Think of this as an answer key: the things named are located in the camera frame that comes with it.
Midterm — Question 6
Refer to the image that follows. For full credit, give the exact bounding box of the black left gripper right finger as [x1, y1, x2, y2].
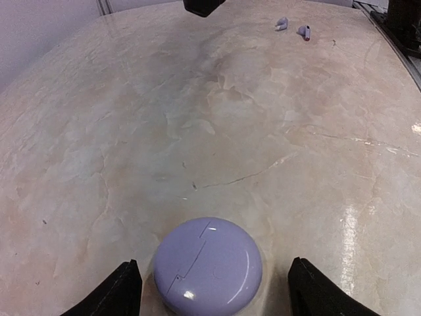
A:
[287, 257, 378, 316]

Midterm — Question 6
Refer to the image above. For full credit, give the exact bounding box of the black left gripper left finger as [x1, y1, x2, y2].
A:
[62, 259, 143, 316]

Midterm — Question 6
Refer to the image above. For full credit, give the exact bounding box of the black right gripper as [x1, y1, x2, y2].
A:
[183, 0, 225, 17]

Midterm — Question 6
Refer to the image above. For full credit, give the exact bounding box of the purple round charging case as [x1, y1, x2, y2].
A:
[153, 217, 262, 315]

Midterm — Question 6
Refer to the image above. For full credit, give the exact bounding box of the purple earbud far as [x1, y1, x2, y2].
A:
[275, 17, 289, 31]

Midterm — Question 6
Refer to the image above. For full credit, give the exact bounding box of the purple earbud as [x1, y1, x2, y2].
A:
[275, 17, 289, 31]
[297, 25, 310, 41]

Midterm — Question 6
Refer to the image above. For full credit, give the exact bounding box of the purple earbud near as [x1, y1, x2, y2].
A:
[297, 25, 310, 41]

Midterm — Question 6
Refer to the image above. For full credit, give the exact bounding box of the left silver frame post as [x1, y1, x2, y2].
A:
[96, 0, 112, 16]

